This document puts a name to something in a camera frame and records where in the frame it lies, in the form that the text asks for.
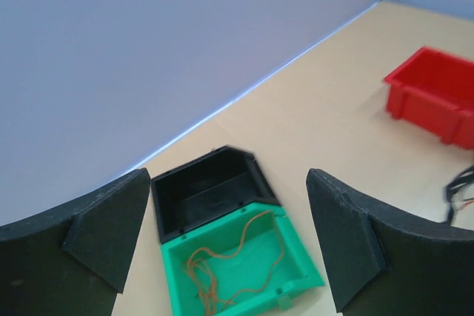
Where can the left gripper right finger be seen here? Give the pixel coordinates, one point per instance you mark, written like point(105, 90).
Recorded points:
point(381, 260)

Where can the red plastic bin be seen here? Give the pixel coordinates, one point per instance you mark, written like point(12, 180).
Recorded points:
point(434, 90)

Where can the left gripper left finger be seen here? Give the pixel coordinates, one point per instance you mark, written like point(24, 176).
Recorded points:
point(74, 259)

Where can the black plastic bin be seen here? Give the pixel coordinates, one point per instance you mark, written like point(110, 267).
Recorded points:
point(206, 189)

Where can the green plastic bin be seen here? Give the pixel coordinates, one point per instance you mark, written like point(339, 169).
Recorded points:
point(245, 263)

